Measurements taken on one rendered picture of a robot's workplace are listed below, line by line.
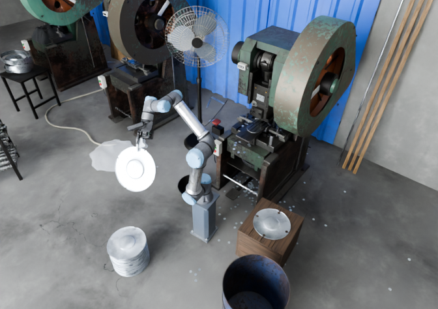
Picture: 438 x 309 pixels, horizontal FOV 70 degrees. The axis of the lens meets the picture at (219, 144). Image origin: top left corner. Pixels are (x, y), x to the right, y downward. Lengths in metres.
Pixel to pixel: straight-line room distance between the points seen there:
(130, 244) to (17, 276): 0.93
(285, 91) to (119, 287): 1.89
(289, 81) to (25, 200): 2.70
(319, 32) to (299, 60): 0.21
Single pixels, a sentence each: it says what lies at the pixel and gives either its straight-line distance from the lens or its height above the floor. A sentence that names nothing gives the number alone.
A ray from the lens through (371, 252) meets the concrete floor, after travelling 3.09.
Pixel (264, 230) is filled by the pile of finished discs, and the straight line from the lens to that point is 2.50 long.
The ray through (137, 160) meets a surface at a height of 1.00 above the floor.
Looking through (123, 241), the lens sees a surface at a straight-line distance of 2.62.
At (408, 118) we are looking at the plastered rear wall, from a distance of 3.58.
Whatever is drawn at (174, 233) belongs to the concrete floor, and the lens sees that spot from 2.90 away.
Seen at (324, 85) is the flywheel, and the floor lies 1.35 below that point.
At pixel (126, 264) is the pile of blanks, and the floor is 0.19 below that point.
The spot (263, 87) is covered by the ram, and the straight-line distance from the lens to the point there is 2.50.
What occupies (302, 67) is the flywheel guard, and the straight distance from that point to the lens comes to 1.97.
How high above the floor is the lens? 2.37
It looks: 40 degrees down
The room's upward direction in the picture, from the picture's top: 2 degrees clockwise
